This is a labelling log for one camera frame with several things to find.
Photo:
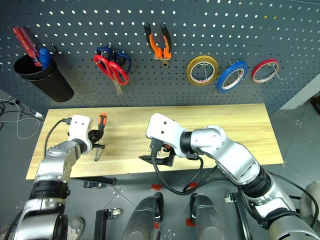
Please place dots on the blue tape roll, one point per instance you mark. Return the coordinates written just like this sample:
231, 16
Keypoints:
225, 77

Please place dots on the grey perforated pegboard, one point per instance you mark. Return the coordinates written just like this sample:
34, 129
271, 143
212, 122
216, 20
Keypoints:
160, 37

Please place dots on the red tape roll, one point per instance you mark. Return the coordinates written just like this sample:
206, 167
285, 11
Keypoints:
260, 65

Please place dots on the grey sneaker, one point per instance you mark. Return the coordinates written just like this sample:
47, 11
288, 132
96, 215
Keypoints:
76, 227

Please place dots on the metal pegboard hook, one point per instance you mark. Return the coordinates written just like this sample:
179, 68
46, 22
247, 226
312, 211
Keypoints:
240, 71
276, 72
205, 71

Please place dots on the orange and black pliers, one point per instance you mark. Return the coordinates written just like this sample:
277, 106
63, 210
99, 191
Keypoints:
158, 50

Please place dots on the dark rounded shape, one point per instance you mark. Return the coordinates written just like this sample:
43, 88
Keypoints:
206, 217
145, 217

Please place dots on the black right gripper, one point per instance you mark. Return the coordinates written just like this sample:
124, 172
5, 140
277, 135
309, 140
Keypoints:
156, 147

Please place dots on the white rounded object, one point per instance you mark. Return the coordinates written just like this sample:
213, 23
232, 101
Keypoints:
312, 200

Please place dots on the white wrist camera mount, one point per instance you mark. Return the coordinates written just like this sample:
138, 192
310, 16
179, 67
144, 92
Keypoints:
78, 130
162, 130

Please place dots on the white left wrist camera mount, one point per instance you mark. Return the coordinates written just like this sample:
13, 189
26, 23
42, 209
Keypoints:
78, 130

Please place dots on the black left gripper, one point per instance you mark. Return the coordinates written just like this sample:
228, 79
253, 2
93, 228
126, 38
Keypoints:
93, 137

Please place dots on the black table frame bar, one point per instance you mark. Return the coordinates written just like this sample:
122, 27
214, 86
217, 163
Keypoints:
97, 180

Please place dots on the black cup holder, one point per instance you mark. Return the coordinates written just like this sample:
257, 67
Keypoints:
50, 82

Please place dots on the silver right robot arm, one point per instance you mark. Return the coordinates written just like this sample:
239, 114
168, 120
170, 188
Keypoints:
235, 155

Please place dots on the yellow tape roll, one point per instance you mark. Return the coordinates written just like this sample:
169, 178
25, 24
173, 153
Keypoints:
191, 63

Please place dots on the black pegboard hook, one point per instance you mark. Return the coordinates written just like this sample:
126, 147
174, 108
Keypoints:
55, 50

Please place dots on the black frame with caster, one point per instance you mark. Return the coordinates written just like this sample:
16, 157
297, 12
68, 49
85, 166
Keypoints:
102, 222
241, 215

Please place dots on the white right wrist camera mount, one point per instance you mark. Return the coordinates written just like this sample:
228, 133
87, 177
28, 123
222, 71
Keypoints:
162, 130

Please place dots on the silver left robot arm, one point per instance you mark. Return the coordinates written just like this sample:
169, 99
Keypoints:
53, 160

